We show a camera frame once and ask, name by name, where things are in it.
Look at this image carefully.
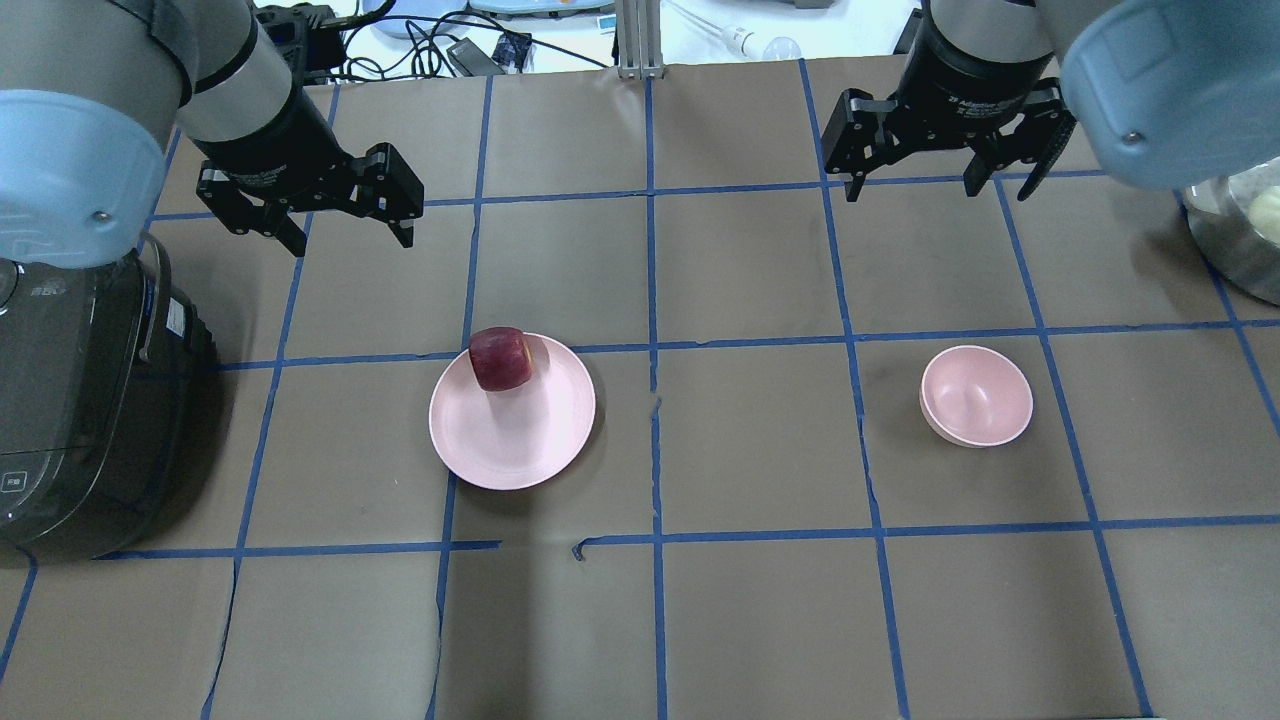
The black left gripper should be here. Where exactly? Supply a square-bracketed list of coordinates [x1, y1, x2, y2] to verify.
[196, 87, 425, 258]

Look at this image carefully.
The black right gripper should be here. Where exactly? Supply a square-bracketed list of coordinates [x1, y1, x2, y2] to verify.
[822, 8, 1076, 202]

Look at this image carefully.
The red apple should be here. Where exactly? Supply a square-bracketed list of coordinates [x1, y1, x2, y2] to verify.
[467, 325, 534, 393]

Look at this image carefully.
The pink bowl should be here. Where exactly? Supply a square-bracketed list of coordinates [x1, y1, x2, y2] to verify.
[918, 345, 1036, 448]

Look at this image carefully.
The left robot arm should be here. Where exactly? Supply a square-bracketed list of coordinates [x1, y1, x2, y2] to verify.
[1, 1, 424, 269]

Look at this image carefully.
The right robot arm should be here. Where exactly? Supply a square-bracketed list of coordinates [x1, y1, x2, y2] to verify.
[820, 1, 1279, 201]

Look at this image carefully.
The light blue plate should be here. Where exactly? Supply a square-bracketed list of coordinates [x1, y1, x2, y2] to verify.
[371, 1, 470, 41]

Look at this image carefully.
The pink plate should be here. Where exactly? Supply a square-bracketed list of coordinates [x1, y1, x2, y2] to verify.
[428, 333, 596, 491]

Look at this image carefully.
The black power adapter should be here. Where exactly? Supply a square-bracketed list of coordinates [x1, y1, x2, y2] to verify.
[445, 38, 506, 77]

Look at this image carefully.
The light bulb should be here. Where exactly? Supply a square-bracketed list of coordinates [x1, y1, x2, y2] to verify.
[719, 26, 803, 61]

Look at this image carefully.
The dark grey rice cooker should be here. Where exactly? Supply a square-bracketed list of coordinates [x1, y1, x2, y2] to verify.
[1, 234, 214, 569]

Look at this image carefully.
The steel pot with bun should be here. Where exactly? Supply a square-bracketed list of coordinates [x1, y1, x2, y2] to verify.
[1181, 158, 1279, 306]

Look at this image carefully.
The aluminium frame post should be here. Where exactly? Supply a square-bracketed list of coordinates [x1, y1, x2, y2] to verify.
[613, 0, 666, 79]

